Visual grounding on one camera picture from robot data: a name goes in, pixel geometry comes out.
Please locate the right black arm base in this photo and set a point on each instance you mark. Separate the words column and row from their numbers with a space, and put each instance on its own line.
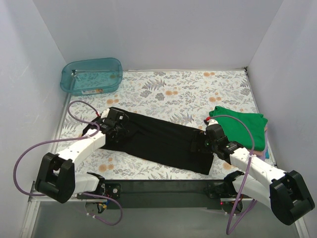
column 223, row 188

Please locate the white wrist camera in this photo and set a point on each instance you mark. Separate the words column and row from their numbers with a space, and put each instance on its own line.
column 104, row 113
column 209, row 121

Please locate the floral table mat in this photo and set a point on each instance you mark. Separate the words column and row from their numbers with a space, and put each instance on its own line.
column 182, row 97

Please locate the green folded t shirt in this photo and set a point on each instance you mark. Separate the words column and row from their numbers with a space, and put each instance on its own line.
column 244, row 128

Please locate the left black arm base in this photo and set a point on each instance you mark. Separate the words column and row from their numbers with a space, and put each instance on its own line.
column 111, row 190

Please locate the blue folded t shirt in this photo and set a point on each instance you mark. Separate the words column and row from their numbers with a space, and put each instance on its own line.
column 267, row 156

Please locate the teal plastic bin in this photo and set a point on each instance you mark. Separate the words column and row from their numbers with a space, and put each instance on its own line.
column 91, row 76

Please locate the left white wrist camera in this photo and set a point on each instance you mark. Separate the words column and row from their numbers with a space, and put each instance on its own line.
column 104, row 113

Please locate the lilac folded t shirt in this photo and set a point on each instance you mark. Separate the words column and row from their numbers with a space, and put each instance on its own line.
column 264, row 152

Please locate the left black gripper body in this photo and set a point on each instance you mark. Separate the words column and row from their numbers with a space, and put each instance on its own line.
column 121, row 132

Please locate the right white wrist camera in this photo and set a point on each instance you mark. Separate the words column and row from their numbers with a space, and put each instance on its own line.
column 209, row 121

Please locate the black t shirt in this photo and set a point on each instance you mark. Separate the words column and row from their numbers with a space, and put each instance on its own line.
column 165, row 143

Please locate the aluminium frame rail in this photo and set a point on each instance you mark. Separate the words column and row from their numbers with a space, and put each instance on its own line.
column 145, row 209

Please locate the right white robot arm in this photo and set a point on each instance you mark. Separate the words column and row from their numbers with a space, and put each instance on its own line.
column 285, row 193

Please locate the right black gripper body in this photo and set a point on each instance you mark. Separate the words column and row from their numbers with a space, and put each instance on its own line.
column 199, row 143

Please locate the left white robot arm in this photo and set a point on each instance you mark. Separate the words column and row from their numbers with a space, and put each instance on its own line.
column 57, row 177

